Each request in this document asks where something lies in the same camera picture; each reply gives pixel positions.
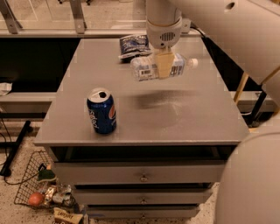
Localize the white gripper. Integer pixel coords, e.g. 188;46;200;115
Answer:
147;18;182;79

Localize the clear plastic water bottle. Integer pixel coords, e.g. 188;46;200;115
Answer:
130;53;199;81

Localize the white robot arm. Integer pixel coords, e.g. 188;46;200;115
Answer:
146;0;280;224

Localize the blue pepsi can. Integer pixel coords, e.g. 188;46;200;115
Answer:
87;87;116;134

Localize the dark blue chip bag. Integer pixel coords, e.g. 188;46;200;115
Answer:
118;34;151;60

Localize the grey drawer cabinet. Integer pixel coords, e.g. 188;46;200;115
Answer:
35;38;248;208

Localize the top grey drawer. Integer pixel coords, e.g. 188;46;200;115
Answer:
52;161;225;185

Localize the grey drawer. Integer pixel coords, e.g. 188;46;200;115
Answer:
86;206;199;219
73;188;213;205
52;161;225;185

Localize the grey metal railing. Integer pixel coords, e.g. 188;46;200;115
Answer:
0;0;202;39

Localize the middle grey drawer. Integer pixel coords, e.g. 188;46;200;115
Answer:
73;188;213;205

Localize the green sponge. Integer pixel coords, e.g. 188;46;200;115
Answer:
38;170;56;183

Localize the bottom grey drawer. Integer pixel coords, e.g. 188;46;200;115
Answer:
86;206;199;219

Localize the crumpled silver wrapper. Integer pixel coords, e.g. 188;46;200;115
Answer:
44;185;73;207

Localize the yellow chip bag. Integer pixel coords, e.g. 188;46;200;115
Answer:
53;207;83;224

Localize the red apple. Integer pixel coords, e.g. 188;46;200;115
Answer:
28;192;45;207

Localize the black metal stand leg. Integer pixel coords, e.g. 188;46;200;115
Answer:
0;121;32;177

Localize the black cable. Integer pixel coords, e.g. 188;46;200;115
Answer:
190;26;207;39

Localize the black wire basket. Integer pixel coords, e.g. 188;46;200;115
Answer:
13;150;77;209

